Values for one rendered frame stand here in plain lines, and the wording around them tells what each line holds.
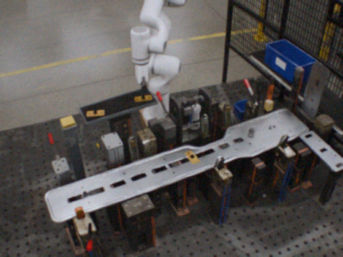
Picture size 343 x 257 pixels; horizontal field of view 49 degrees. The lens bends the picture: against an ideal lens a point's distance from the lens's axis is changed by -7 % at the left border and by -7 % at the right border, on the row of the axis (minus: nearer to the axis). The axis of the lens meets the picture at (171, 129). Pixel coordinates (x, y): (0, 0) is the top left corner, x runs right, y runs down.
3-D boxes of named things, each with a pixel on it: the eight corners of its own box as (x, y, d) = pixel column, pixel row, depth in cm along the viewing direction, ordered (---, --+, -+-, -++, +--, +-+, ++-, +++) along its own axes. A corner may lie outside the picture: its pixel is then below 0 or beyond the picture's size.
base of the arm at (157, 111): (138, 109, 249) (137, 85, 237) (165, 100, 257) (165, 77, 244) (152, 128, 237) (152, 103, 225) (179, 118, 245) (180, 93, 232)
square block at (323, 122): (309, 172, 220) (324, 125, 196) (301, 163, 225) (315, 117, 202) (318, 167, 223) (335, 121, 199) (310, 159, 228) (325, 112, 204)
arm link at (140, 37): (154, 51, 181) (135, 49, 183) (153, 26, 173) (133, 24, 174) (149, 60, 175) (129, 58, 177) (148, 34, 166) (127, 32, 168)
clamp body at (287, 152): (273, 206, 202) (287, 161, 179) (261, 191, 210) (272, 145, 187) (286, 200, 205) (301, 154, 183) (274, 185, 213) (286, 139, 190)
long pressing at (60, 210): (54, 230, 157) (54, 228, 156) (42, 193, 172) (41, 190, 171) (311, 131, 203) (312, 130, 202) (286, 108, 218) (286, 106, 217)
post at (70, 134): (78, 191, 210) (62, 130, 181) (73, 182, 215) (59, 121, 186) (90, 186, 213) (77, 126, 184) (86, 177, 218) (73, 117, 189)
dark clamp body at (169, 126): (164, 186, 214) (163, 133, 189) (154, 170, 223) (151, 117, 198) (182, 180, 218) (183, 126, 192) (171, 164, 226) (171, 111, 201)
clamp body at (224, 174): (214, 228, 193) (221, 183, 170) (203, 211, 201) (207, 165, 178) (230, 221, 196) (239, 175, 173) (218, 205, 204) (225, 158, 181)
